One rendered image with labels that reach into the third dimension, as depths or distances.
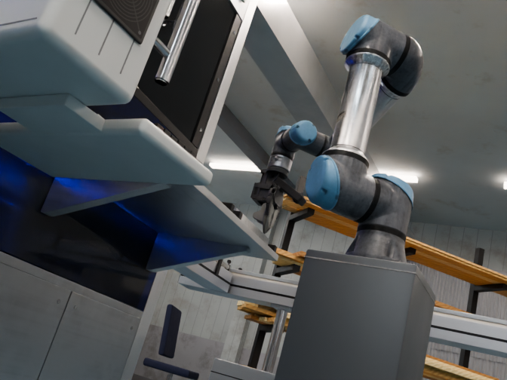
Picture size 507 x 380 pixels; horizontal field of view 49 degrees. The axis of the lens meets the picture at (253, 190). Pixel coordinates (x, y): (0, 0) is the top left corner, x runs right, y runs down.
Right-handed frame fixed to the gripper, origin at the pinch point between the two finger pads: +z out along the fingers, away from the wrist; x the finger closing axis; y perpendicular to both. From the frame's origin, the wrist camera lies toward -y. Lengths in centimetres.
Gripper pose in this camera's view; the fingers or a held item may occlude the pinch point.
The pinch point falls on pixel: (267, 229)
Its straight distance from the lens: 172.3
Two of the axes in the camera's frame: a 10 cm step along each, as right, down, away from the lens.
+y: -8.9, -1.0, 4.5
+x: -3.7, -4.1, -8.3
